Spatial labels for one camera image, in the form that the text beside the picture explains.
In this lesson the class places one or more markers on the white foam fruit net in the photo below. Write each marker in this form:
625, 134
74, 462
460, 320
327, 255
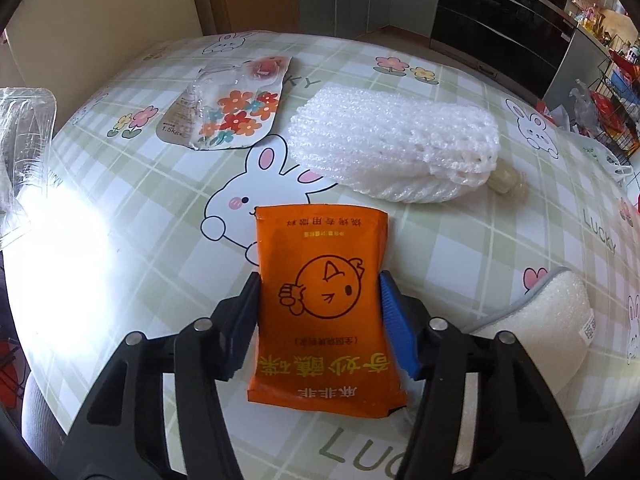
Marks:
393, 147

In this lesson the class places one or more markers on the orange seasoning packet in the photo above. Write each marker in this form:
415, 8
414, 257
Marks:
321, 343

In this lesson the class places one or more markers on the white scrub sponge pad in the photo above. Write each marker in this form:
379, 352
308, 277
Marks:
553, 321

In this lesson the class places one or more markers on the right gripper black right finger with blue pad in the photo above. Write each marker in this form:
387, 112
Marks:
431, 349

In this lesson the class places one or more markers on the clear plastic package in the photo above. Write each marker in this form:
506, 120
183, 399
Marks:
27, 121

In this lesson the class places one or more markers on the black oven stove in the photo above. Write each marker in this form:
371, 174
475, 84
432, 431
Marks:
524, 41

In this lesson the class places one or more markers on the wire storage rack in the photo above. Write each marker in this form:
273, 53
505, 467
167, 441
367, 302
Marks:
607, 110

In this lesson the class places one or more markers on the floral printed pouch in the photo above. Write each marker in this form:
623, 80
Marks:
230, 104

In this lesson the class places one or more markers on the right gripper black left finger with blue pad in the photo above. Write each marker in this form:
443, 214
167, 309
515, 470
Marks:
208, 351

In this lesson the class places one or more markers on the cream refrigerator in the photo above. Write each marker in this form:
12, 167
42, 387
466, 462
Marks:
71, 47

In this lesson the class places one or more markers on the small beige sachet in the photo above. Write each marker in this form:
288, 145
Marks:
509, 183

